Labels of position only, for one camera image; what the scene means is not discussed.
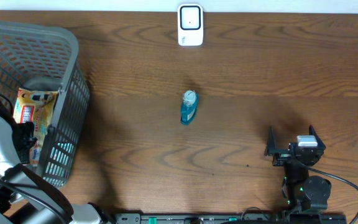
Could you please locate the yellow orange snack bag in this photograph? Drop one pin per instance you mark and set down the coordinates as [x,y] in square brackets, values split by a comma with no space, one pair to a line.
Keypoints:
[36,106]

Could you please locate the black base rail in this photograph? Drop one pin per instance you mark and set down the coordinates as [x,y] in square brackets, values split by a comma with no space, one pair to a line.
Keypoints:
[257,218]

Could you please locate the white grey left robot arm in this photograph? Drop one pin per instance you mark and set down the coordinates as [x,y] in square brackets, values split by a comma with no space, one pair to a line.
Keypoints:
[25,197]

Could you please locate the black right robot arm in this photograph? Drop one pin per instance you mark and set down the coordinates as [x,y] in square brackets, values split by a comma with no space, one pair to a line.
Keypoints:
[304,192]

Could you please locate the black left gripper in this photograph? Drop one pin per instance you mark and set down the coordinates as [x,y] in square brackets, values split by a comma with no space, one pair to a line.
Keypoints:
[27,128]

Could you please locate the dark grey plastic basket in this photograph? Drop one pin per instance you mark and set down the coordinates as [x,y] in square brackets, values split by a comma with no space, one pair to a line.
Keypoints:
[45,58]

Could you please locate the teal mouthwash bottle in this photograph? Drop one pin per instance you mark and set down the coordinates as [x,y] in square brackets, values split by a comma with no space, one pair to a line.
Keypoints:
[189,107]

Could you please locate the white barcode scanner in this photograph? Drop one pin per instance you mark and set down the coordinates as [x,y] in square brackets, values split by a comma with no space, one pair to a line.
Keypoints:
[190,25]

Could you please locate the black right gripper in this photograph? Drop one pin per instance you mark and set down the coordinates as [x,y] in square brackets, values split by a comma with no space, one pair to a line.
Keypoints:
[281,156]

